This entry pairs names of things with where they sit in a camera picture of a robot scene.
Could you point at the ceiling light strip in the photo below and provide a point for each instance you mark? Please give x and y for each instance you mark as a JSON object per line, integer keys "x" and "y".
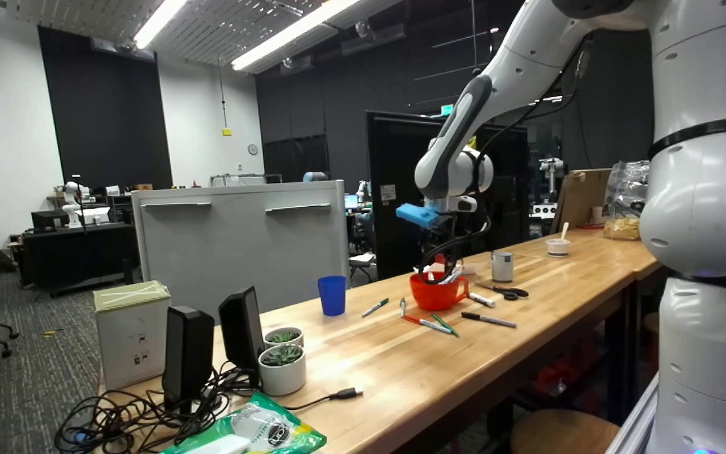
{"x": 293, "y": 34}
{"x": 156, "y": 22}

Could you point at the clear bag of chips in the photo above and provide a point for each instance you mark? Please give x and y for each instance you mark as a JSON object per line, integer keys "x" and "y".
{"x": 624, "y": 202}

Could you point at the orange mug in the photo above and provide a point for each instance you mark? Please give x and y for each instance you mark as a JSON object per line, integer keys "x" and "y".
{"x": 435, "y": 296}

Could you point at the grey metal cup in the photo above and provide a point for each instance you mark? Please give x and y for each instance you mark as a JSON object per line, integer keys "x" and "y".
{"x": 502, "y": 267}

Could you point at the black cabinet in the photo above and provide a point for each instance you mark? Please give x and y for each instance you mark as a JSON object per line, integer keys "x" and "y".
{"x": 394, "y": 189}

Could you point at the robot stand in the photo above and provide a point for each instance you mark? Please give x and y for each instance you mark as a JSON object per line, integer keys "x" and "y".
{"x": 634, "y": 422}

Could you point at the grey partition panel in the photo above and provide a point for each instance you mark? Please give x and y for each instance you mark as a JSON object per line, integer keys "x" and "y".
{"x": 243, "y": 246}

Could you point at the white marker with black cap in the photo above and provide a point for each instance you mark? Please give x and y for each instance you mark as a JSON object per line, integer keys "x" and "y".
{"x": 481, "y": 299}

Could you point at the marker with green cap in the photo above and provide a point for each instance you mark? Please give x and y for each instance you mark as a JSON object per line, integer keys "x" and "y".
{"x": 375, "y": 308}

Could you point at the black speaker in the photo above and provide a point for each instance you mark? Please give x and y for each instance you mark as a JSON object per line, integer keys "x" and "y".
{"x": 242, "y": 331}
{"x": 188, "y": 356}

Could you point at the blue plastic cup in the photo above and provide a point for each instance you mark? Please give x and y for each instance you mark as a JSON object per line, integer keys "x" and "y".
{"x": 332, "y": 296}

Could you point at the green wipes packet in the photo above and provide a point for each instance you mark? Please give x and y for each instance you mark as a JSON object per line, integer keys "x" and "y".
{"x": 262, "y": 429}

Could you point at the white box with green top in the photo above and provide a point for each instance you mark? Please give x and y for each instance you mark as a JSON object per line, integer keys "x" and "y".
{"x": 131, "y": 334}

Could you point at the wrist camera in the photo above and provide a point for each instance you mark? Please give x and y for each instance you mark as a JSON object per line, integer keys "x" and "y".
{"x": 416, "y": 214}

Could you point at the wooden stool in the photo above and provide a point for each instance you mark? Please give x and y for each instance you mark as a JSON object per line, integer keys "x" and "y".
{"x": 561, "y": 434}

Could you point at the succulent in white pot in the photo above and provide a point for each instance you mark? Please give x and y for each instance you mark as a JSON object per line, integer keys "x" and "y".
{"x": 284, "y": 337}
{"x": 282, "y": 372}

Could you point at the grey background robot arm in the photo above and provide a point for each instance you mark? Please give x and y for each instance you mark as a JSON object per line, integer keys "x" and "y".
{"x": 552, "y": 170}

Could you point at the black desk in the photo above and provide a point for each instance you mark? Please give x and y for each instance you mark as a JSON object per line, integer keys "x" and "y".
{"x": 76, "y": 252}

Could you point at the black scissors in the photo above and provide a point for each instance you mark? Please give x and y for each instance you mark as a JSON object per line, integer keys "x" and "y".
{"x": 509, "y": 292}

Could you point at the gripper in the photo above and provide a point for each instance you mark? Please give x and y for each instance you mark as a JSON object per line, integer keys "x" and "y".
{"x": 442, "y": 238}

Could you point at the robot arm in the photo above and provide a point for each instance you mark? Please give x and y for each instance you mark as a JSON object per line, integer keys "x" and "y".
{"x": 703, "y": 189}

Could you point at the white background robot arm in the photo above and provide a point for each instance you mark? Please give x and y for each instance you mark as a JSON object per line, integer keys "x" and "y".
{"x": 73, "y": 202}

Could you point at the small paper cup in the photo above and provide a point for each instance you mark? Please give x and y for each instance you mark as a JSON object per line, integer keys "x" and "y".
{"x": 597, "y": 216}

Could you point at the red marker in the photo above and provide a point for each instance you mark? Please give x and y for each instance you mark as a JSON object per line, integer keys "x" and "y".
{"x": 423, "y": 323}

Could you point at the wall clock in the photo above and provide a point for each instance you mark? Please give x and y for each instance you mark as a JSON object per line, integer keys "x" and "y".
{"x": 253, "y": 149}

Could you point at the cardboard sheet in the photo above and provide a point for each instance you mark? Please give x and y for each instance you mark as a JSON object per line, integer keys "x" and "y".
{"x": 580, "y": 198}

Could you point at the white bowl with spoon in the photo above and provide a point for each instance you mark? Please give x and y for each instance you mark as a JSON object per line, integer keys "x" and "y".
{"x": 558, "y": 247}

